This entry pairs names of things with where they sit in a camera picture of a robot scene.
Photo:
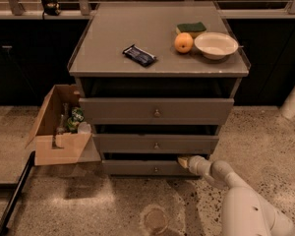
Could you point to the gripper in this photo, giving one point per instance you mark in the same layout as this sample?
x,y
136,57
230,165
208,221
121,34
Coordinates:
x,y
196,164

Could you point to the grey bottom drawer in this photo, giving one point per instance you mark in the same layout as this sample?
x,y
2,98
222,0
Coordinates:
x,y
169,168

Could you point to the grey drawer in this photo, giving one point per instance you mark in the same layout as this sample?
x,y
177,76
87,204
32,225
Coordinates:
x,y
169,168
156,111
126,143

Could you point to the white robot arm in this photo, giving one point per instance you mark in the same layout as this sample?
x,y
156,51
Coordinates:
x,y
254,170

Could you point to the grey middle drawer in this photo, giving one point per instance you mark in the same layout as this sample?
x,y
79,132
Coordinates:
x,y
126,143

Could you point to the grey drawer cabinet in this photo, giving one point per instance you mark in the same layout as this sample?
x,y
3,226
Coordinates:
x,y
102,70

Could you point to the grey top drawer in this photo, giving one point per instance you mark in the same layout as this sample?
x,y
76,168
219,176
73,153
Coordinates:
x,y
156,111

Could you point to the open cardboard box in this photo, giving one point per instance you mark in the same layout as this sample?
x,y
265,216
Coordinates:
x,y
68,148

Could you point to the round floor drain cover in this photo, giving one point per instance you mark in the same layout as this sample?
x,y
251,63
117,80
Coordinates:
x,y
155,221

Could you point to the white plastic cup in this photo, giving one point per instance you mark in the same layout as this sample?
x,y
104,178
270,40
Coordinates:
x,y
84,128

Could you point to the green crumpled packet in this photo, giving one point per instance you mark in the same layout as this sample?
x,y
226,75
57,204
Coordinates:
x,y
76,118

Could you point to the dark blue snack packet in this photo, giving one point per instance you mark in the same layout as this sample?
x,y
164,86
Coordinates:
x,y
141,57

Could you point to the orange round fruit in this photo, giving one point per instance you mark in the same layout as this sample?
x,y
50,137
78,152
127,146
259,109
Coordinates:
x,y
183,42

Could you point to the white bowl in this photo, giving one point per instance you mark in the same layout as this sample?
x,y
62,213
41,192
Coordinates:
x,y
216,45

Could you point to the clear glass bottle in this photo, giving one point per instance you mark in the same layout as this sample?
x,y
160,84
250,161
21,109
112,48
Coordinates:
x,y
63,127

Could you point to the green yellow sponge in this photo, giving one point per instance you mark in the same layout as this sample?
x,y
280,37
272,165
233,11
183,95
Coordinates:
x,y
193,29

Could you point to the black floor bar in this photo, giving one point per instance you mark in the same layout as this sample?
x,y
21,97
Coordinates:
x,y
15,189

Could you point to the black device on ledge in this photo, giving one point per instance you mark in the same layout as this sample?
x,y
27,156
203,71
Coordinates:
x,y
51,9

